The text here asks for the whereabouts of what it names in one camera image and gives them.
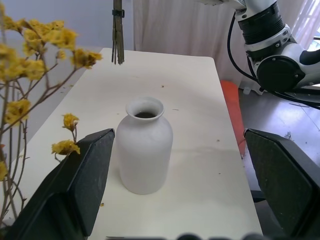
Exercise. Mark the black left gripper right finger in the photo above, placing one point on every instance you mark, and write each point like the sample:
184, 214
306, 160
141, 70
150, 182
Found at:
282, 180

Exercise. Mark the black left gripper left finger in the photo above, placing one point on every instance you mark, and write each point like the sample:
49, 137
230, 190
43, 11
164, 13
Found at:
75, 185

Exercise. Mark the brown flower stems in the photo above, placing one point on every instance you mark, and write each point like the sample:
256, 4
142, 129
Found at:
117, 35

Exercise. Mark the yellow dried flower bouquet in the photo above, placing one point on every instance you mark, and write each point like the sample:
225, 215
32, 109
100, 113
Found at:
30, 75

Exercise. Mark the white ceramic vase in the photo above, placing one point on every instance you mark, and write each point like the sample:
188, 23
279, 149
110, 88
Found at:
145, 145

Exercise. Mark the orange box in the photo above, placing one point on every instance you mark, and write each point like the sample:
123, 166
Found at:
233, 110

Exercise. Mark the white curtain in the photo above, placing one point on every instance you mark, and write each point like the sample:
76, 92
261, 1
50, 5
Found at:
185, 27

